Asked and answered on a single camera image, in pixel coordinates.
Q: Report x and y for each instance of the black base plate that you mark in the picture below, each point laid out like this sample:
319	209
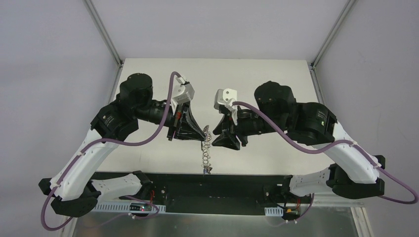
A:
217	193

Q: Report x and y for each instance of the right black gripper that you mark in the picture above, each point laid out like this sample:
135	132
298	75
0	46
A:
241	127

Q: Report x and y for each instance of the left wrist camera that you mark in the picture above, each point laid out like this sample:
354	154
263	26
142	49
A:
181	94

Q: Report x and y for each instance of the left circuit board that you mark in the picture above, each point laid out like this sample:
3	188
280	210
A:
140	207

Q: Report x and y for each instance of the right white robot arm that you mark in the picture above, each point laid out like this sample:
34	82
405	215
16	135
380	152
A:
310	127

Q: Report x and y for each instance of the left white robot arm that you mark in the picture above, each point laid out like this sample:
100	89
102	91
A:
73	192

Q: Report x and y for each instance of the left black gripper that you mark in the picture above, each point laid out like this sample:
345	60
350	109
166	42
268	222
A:
174	121

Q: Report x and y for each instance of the white slotted cable duct left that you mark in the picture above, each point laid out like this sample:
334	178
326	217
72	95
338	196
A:
128	206

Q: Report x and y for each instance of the right aluminium frame post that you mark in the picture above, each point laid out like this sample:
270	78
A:
337	25

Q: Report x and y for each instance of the metal disc with keyrings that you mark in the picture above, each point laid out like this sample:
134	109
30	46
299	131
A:
205	148

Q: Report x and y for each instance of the white slotted cable duct right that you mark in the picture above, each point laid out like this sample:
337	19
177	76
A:
273	211

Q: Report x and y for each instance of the circuit board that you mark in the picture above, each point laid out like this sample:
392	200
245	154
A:
290	215
140	207

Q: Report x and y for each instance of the right circuit board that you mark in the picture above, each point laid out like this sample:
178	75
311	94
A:
290	215

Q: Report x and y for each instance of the left aluminium frame post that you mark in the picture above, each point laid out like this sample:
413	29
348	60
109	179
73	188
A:
89	4

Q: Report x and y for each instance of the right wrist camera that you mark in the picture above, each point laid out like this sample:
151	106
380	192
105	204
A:
223	102

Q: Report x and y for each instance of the white slotted cable duct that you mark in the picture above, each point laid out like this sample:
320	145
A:
128	206
273	211

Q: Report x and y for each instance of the aluminium frame post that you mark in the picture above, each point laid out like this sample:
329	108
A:
337	25
89	4

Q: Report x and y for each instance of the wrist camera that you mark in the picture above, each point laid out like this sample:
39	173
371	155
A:
223	102
181	94

